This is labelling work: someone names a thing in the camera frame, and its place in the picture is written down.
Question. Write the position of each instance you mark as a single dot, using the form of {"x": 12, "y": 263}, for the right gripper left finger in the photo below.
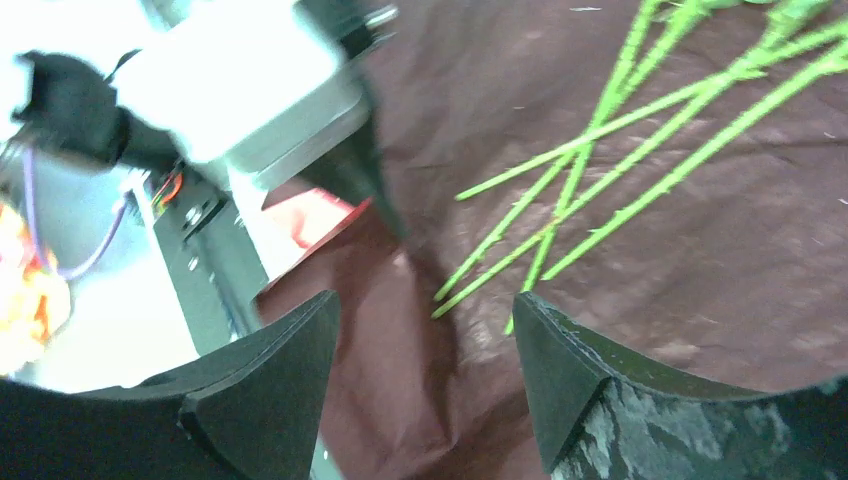
{"x": 248, "y": 410}

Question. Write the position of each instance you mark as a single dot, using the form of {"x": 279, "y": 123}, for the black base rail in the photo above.
{"x": 209, "y": 256}

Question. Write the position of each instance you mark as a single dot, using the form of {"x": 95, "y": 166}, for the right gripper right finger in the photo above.
{"x": 601, "y": 410}

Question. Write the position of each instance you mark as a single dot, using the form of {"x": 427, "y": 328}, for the orange cloth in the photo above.
{"x": 35, "y": 302}

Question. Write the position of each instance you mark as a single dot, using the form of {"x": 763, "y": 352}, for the dark red wrapping paper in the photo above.
{"x": 407, "y": 401}

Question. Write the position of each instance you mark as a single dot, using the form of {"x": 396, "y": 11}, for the pink fake flower bouquet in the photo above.
{"x": 629, "y": 146}

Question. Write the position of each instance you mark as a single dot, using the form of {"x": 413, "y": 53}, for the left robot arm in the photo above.
{"x": 247, "y": 94}

